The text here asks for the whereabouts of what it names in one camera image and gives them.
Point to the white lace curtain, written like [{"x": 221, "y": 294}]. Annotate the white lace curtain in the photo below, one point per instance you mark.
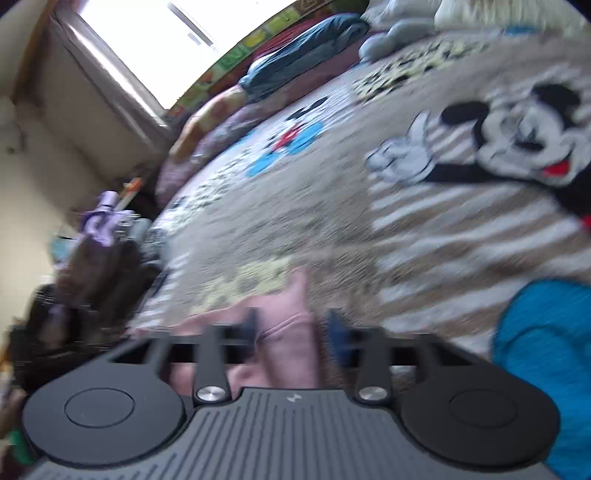
[{"x": 111, "y": 74}]

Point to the colourful alphabet headboard mat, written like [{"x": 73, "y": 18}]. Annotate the colourful alphabet headboard mat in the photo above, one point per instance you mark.
[{"x": 221, "y": 69}]

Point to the grey-blue plush toy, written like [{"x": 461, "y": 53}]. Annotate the grey-blue plush toy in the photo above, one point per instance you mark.
[{"x": 392, "y": 44}]

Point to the cartoon mouse printed blanket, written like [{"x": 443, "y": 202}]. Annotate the cartoon mouse printed blanket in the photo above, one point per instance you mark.
[{"x": 369, "y": 194}]

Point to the purple printed pillow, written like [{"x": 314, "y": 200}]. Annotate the purple printed pillow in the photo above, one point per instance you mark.
[{"x": 207, "y": 152}]

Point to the white pillow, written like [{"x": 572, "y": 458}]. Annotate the white pillow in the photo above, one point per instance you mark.
[{"x": 401, "y": 11}]

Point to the bright window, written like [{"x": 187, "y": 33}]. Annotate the bright window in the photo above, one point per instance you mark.
[{"x": 184, "y": 41}]

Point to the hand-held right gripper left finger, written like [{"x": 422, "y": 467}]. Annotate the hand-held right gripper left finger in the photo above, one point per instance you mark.
[{"x": 210, "y": 350}]

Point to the folded clothes stack purple top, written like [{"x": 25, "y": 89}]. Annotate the folded clothes stack purple top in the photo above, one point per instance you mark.
[{"x": 99, "y": 258}]

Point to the pink sweatshirt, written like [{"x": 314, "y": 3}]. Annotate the pink sweatshirt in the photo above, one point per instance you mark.
[{"x": 286, "y": 337}]

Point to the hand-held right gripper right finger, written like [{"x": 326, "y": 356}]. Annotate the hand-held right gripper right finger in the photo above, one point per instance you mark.
[{"x": 338, "y": 337}]

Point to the blue folded pillow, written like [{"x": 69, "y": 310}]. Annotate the blue folded pillow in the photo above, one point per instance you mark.
[{"x": 300, "y": 53}]

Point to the yellow printed pillow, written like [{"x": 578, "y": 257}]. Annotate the yellow printed pillow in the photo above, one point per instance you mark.
[{"x": 212, "y": 117}]

